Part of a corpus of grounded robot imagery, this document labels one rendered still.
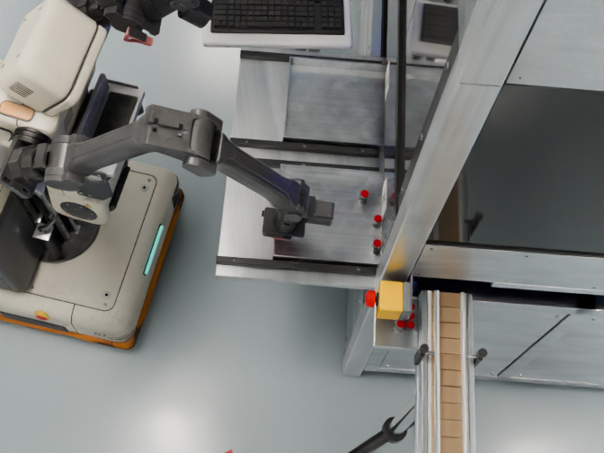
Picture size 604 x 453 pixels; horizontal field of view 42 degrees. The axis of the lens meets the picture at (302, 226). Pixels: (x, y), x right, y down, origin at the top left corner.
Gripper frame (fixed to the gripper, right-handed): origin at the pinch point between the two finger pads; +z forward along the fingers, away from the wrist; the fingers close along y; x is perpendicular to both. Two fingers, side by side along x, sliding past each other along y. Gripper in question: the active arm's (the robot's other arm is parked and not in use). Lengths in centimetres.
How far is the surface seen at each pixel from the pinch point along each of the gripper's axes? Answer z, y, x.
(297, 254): 1.2, 5.6, -3.8
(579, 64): -101, 26, -12
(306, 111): 1.4, 4.8, 38.5
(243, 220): 3.6, -9.0, 4.4
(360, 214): -1.0, 20.8, 9.0
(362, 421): 84, 46, -28
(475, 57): -99, 12, -12
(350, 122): -0.4, 16.9, 36.3
